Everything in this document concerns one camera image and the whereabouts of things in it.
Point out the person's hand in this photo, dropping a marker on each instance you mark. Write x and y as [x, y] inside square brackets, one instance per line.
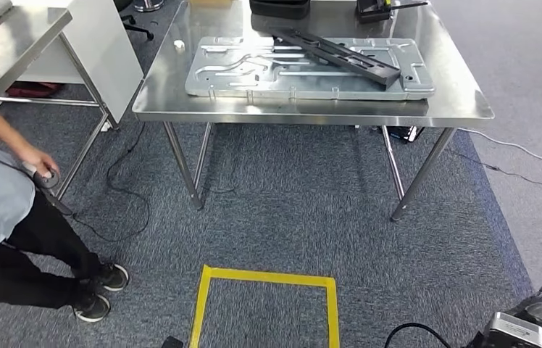
[36, 158]

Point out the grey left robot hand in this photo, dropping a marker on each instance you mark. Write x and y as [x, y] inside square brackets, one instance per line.
[172, 343]

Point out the black handheld controller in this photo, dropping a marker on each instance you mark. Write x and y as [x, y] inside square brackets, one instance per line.
[46, 180]

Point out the black plastic plate frame part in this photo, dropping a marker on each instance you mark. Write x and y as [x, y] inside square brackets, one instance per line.
[348, 60]

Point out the stainless steel workbench table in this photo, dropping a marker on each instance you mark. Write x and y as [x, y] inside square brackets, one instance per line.
[180, 86]

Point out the red floor item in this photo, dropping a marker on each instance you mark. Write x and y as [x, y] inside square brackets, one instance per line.
[33, 90]

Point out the steel side table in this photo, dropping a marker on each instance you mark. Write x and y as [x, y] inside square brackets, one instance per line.
[12, 43]

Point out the white desk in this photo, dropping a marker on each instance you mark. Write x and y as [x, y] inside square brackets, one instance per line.
[103, 57]

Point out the black office chair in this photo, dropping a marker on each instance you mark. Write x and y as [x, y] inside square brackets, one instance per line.
[136, 29]

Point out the small white plastic piece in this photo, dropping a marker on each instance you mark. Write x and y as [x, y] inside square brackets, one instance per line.
[179, 45]

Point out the chrome stanchion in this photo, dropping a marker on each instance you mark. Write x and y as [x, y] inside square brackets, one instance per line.
[148, 5]

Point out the black router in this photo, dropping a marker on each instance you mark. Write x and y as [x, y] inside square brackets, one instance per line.
[400, 134]

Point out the black zip case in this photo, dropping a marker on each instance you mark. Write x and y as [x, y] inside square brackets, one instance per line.
[278, 8]

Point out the black remote with antennas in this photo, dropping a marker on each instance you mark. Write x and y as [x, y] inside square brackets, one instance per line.
[372, 12]

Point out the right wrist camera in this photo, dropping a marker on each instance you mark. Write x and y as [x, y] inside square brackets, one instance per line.
[511, 329]

